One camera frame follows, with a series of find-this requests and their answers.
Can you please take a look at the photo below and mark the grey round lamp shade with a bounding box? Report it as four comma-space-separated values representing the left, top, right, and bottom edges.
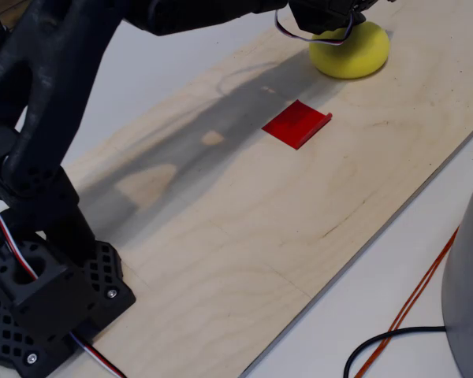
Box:
441, 151, 473, 378

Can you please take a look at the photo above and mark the thin black cable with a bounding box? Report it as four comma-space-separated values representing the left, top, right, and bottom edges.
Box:
343, 325, 447, 378

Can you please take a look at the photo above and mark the red plastic piece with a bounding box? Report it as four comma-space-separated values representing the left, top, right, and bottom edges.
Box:
261, 98, 333, 151

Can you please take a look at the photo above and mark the white red black servo cable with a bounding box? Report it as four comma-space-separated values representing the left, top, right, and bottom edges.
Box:
69, 332, 128, 378

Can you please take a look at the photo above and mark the yellow round sponge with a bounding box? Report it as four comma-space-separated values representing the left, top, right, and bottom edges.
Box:
308, 20, 391, 80

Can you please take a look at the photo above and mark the thin orange wire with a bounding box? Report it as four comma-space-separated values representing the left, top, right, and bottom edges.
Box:
362, 251, 450, 378
354, 226, 460, 378

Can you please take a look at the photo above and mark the light plywood board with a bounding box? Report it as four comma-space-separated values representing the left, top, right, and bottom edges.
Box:
43, 0, 473, 378

